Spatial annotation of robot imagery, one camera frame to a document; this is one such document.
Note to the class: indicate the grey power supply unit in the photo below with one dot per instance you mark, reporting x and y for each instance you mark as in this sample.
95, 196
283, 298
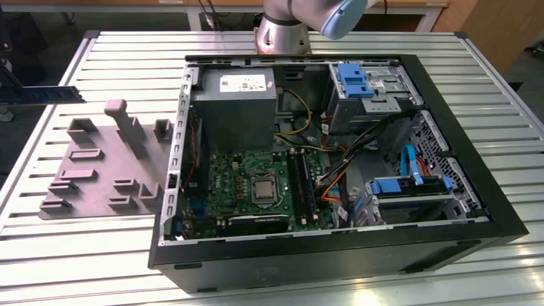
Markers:
233, 121

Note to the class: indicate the blue VGA port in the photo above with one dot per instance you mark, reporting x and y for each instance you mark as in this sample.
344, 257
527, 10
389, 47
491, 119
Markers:
179, 229

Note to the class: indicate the grey parts rack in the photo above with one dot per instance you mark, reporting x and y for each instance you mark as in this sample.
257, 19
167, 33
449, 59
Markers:
127, 165

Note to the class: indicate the grey furniture foot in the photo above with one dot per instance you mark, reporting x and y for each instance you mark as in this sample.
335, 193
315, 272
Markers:
5, 113

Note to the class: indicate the black chair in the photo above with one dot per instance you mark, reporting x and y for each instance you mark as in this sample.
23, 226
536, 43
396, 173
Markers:
29, 38

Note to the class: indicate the black PC case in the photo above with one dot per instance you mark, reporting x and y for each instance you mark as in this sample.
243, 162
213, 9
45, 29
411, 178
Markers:
340, 261

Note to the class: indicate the blue expansion slot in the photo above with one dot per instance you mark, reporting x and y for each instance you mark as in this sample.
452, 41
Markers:
197, 207

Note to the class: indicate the hard disk in blue carrier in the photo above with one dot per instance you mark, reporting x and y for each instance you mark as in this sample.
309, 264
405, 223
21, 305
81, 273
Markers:
387, 186

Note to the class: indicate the metal disk bay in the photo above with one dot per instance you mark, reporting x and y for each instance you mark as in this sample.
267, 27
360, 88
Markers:
451, 204

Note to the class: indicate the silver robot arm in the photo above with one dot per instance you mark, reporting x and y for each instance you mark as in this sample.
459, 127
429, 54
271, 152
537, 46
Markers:
280, 35

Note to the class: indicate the wooden cabinet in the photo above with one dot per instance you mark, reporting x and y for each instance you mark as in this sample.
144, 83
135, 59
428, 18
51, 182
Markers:
501, 32

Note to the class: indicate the blue drive bay latch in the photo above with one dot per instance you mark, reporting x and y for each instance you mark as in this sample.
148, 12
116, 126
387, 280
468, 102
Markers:
352, 79

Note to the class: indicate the wooden desk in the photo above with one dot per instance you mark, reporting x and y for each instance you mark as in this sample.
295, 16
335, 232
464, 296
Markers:
247, 3

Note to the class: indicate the black RAM slot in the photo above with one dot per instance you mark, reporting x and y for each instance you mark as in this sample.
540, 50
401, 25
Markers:
293, 185

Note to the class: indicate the green motherboard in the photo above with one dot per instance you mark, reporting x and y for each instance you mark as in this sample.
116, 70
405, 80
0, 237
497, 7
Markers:
225, 165

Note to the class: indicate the black graphics card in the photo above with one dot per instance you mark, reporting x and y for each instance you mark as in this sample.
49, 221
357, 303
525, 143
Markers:
255, 224

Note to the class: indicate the metal optical drive cage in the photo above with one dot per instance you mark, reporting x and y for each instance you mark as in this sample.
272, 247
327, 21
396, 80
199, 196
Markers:
383, 106

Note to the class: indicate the RAM stick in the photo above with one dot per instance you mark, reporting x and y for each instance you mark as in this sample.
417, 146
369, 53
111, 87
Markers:
51, 94
307, 185

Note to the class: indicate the CPU socket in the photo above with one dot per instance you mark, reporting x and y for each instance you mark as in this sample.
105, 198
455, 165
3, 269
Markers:
252, 202

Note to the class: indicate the silver CPU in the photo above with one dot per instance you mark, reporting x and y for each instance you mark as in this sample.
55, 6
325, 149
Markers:
264, 190

